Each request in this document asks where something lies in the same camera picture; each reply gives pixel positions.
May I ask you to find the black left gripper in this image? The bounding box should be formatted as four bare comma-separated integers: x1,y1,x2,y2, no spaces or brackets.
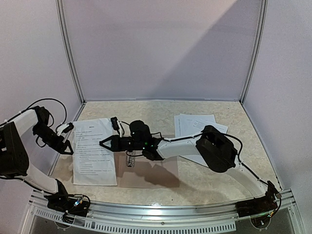
32,123,74,154

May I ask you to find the printed white top sheet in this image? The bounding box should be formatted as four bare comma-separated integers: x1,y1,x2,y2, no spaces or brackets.
73,118,117,186

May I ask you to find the pink paper folder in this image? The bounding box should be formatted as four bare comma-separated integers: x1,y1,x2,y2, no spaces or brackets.
114,152,180,189

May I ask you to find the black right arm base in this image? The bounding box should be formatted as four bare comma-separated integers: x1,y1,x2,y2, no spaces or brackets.
235,192,281,217

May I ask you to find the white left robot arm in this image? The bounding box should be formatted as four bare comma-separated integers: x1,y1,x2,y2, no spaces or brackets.
0,106,74,212

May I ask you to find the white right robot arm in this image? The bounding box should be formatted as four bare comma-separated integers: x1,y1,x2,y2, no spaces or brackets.
99,120,280,213

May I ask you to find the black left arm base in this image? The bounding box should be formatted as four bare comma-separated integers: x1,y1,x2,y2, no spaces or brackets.
44,194,91,217

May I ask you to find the metal folder clip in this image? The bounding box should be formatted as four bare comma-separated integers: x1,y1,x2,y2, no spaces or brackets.
126,151,136,168

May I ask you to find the white paper stack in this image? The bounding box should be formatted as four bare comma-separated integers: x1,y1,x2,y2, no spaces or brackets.
174,113,229,169

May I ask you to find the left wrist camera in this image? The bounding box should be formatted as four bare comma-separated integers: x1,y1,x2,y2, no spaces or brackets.
56,122,74,136

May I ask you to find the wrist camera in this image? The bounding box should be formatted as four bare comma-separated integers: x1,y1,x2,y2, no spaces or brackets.
56,122,74,136
111,117,125,137

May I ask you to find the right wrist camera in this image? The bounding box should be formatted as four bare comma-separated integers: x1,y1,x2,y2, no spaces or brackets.
111,117,125,137

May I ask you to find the aluminium front rail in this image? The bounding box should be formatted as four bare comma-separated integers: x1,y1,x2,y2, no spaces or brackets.
21,190,305,234

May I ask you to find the aluminium frame left post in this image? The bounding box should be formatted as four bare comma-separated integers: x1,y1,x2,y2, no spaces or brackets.
56,0,85,104

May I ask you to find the aluminium frame post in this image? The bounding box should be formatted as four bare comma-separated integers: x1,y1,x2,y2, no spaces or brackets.
56,0,85,104
239,0,268,106

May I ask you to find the aluminium frame right post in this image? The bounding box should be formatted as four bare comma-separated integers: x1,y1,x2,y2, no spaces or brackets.
239,0,268,106

